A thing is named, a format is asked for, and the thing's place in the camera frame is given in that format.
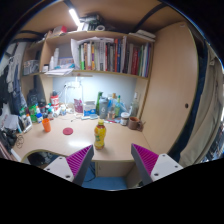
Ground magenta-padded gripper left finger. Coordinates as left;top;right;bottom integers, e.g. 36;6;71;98
43;143;96;187

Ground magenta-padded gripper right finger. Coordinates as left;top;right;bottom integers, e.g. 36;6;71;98
130;143;184;186

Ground yellow drink bottle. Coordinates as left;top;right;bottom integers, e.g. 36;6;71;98
94;118;107;150

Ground flat round red coaster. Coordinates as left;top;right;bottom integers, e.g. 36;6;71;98
62;127;74;136

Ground orange plastic cup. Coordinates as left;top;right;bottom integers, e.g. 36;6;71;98
41;118;52;133

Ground blue chair seat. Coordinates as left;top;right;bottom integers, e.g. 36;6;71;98
82;166;129;191

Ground brown ceramic mug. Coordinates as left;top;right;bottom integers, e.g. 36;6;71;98
128;116;144;131

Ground brown jar with white lid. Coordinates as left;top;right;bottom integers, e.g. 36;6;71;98
120;111;131;127

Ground green transparent plastic jar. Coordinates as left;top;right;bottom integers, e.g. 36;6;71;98
28;104;38;123

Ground magenta snack pouch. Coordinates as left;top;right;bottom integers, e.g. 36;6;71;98
73;98;84;114

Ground white and blue box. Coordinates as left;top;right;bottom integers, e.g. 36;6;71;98
83;100;97;117

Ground clear glass bottle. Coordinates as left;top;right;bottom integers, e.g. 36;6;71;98
130;92;140;117

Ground red and white canister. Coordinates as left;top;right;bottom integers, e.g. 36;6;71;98
50;93;60;111

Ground beige curtain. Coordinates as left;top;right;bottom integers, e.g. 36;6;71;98
179;49;224;168

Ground green glass bottle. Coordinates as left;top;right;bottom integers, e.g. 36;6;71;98
114;95;122;118

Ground black bag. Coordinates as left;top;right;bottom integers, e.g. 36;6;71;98
26;88;43;108

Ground tall green tube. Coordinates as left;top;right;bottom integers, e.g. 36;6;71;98
95;91;104;114

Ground white power strip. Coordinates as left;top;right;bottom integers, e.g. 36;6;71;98
64;81;81;89

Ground hanging clothes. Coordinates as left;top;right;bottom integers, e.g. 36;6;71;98
0;43;22;114

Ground wooden shelf unit with books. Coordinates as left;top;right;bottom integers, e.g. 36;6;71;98
21;29;156;80

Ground long ceiling light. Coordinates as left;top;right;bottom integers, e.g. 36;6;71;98
68;8;81;28

